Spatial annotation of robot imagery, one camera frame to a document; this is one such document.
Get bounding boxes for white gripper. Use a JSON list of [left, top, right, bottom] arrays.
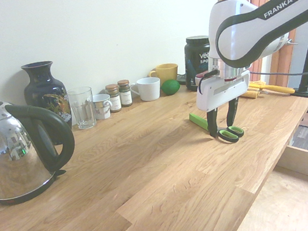
[[192, 67, 260, 140]]

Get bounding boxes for green black sheathed scissors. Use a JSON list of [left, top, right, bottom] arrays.
[[188, 105, 247, 149]]

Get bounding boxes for open wooden drawer white front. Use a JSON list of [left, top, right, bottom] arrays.
[[221, 142, 308, 231]]

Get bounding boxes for small black box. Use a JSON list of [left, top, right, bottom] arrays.
[[176, 71, 190, 86]]

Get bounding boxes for green lime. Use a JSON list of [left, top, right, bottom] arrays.
[[159, 78, 182, 97]]

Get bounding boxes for black Vega protein tub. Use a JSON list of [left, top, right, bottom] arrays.
[[178, 34, 218, 93]]

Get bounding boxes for yellow ceramic mug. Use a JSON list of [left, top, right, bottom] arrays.
[[146, 61, 181, 86]]

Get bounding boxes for plain white cup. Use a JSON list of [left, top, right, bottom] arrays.
[[129, 75, 164, 105]]

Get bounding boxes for brown lid spice jar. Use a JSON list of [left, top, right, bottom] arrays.
[[116, 78, 134, 108], [104, 83, 123, 114]]

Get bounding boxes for small white printed mug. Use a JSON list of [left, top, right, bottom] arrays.
[[90, 92, 115, 121]]

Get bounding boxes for clear ribbed drinking glass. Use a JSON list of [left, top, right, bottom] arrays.
[[66, 85, 98, 132]]

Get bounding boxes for dark blue painted vase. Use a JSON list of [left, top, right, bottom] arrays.
[[19, 58, 76, 149]]

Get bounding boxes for stainless steel electric kettle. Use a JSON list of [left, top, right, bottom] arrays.
[[0, 82, 84, 207]]

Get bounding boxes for yellow handled utensil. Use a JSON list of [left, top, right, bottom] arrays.
[[250, 76, 297, 101]]

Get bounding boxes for grey braided robot cable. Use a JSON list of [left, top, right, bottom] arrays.
[[248, 61, 308, 86]]

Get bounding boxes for silver door lever handle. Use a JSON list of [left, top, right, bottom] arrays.
[[285, 36, 299, 47]]

